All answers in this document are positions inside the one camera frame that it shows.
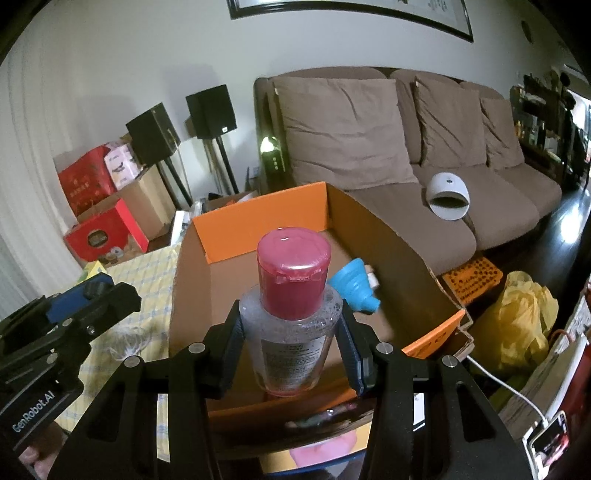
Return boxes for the stack of papers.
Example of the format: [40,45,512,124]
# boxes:
[499,332,591,430]

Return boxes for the dark cluttered shelf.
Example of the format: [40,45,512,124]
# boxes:
[510,65,591,185]

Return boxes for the white wired earphones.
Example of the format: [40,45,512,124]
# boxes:
[108,323,151,361]

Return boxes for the pink tissue pack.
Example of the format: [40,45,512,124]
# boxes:
[104,143,141,190]

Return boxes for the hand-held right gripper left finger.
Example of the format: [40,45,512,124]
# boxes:
[60,307,245,480]

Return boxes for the yellow plastic bag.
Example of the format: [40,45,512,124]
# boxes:
[468,271,561,377]

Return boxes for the large brown sofa cushion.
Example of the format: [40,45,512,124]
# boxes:
[272,76,419,191]

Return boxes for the person's left hand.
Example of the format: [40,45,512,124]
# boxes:
[21,422,65,478]

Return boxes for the clear bottle pink cap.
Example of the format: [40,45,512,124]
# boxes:
[239,227,345,398]

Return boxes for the orange cardboard box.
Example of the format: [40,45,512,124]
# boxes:
[168,181,476,416]

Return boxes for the white curtain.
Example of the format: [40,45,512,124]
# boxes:
[0,60,88,315]

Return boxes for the framed ink painting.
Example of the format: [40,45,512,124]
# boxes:
[226,0,475,44]

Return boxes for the blue collapsible funnel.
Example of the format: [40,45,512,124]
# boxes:
[329,257,382,315]

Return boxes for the yellow plaid tablecloth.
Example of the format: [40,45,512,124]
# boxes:
[44,244,185,435]

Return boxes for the open cluttered floor box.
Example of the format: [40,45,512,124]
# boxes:
[191,190,259,217]

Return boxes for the red chocolate gift box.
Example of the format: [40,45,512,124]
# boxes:
[63,198,150,268]

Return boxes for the white dome nail lamp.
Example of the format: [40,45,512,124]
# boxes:
[426,172,470,221]

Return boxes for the dark device with light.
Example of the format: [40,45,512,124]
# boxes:
[259,136,287,174]

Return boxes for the brown sofa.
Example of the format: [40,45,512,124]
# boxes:
[254,67,564,275]

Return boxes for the white charging cable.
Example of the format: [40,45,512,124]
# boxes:
[466,353,548,423]

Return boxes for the black speaker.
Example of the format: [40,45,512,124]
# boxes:
[126,102,181,164]
[185,84,238,138]

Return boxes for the smartphone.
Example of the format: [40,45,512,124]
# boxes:
[519,411,573,480]

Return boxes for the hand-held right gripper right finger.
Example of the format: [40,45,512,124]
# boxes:
[339,308,527,480]

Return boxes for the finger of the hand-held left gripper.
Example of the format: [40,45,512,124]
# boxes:
[65,282,141,340]
[46,273,115,319]

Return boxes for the orange perforated crate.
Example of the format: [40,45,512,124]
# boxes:
[442,256,503,306]

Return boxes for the black speaker stand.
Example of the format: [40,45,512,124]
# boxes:
[215,135,240,195]
[159,157,192,208]

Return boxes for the green toothpaste box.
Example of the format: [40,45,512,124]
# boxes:
[76,260,107,283]

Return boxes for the colourful printed board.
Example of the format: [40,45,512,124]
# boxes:
[259,406,426,476]

